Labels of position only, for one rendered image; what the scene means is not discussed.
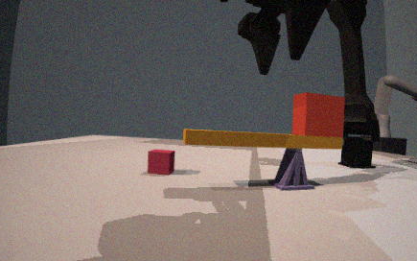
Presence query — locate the purple wedge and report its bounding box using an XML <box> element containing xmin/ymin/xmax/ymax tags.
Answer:
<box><xmin>268</xmin><ymin>149</ymin><xmax>314</xmax><ymax>191</ymax></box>

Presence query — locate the orange bar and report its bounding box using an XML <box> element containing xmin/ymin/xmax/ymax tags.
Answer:
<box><xmin>183</xmin><ymin>92</ymin><xmax>345</xmax><ymax>150</ymax></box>

